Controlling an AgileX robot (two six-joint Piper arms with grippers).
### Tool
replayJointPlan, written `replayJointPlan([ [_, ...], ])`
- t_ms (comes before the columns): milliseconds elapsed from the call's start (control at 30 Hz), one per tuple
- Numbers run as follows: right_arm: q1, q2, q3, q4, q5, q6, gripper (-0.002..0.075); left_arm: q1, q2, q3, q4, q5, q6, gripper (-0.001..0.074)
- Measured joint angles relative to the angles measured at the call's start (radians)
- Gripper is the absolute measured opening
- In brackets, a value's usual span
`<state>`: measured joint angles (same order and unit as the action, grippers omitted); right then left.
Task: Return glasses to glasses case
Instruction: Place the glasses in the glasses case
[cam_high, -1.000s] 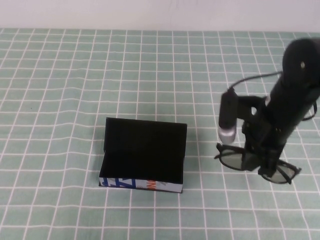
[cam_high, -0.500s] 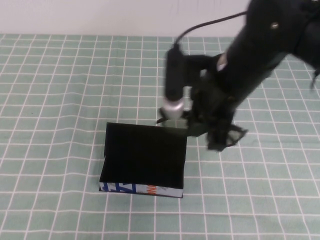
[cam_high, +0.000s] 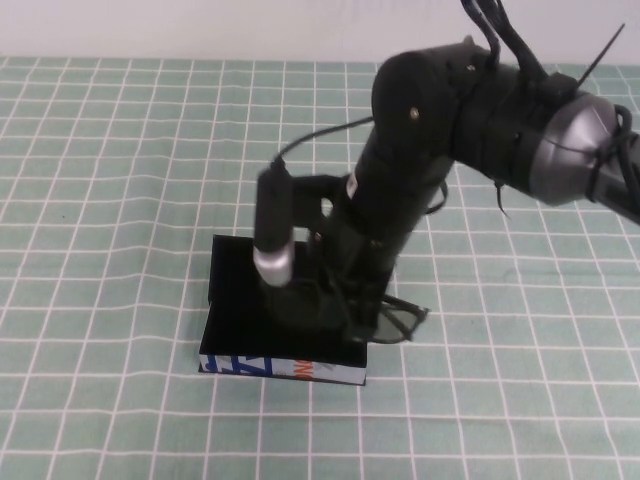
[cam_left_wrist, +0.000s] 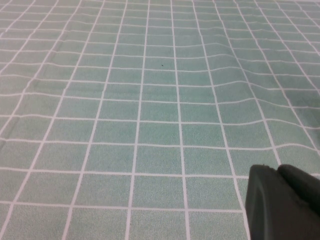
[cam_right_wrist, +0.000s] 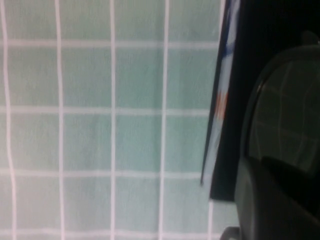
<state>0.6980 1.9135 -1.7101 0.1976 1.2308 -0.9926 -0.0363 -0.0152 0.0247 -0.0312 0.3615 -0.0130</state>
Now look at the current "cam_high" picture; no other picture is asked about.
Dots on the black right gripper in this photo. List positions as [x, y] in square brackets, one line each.
[355, 250]

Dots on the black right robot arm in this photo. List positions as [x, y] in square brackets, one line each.
[425, 125]

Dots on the black printed glasses case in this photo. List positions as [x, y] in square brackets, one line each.
[235, 320]

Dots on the green white checked tablecloth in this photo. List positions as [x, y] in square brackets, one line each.
[125, 150]

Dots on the black zip tie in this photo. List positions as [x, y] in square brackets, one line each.
[602, 52]

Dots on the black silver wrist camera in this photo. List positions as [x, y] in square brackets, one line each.
[272, 230]

